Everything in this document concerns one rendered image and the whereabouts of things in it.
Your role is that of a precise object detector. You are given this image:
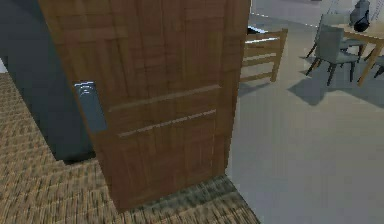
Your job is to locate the brown wooden room door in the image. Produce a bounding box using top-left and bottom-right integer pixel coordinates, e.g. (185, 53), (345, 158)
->
(37, 0), (252, 212)

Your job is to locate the light wooden slatted stand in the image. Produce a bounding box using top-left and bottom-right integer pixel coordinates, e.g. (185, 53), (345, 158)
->
(239, 28), (289, 84)

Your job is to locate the light wooden dining table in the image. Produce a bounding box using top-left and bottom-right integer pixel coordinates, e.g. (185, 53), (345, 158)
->
(337, 20), (384, 88)

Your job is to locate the grey dining chair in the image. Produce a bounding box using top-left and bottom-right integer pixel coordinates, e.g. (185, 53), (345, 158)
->
(305, 13), (368, 64)
(372, 55), (384, 79)
(305, 24), (359, 87)

